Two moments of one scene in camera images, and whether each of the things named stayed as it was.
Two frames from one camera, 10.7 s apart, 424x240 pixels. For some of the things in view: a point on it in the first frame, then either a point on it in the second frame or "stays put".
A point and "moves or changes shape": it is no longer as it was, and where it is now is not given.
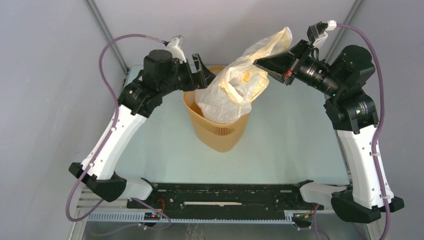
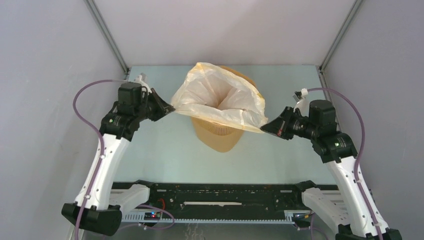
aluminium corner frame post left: [96, 15] stays put
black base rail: [224, 197] stays put
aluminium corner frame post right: [354, 11] stays put
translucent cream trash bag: [228, 97] moves or changes shape
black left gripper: [201, 79] -> [162, 108]
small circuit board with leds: [152, 215] stays put
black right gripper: [285, 66] -> [280, 126]
